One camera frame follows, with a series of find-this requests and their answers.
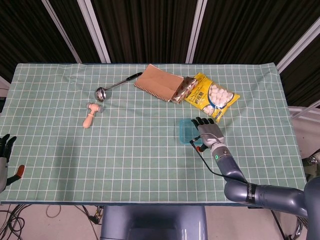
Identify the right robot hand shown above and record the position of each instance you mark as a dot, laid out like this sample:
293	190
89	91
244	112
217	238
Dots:
211	133

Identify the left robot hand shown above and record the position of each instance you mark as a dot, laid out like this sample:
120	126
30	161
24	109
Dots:
2	172

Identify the blue plastic lid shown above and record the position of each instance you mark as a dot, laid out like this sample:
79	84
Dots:
187	131

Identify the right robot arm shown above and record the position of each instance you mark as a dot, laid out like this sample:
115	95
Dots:
230	167

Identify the yellow marshmallow bag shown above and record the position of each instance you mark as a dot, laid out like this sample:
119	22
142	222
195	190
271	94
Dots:
212	97

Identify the gold foil snack packet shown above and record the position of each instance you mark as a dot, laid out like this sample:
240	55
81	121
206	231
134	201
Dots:
184	90

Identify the brown spiral notebook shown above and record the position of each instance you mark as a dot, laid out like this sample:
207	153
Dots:
157	82

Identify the green checked tablecloth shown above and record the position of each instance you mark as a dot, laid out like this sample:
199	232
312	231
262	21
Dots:
100	162

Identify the small wooden mallet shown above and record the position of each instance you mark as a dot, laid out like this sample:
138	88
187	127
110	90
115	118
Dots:
88	121

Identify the grey-blue robot torso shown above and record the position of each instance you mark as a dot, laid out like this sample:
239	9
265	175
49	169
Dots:
150	220

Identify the black curtain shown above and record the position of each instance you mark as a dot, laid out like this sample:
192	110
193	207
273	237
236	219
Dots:
150	25

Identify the white metal rail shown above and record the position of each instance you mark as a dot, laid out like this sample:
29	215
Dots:
307	108

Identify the white frame post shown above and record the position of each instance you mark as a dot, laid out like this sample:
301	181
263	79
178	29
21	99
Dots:
94	32
196	32
61	32
297	47

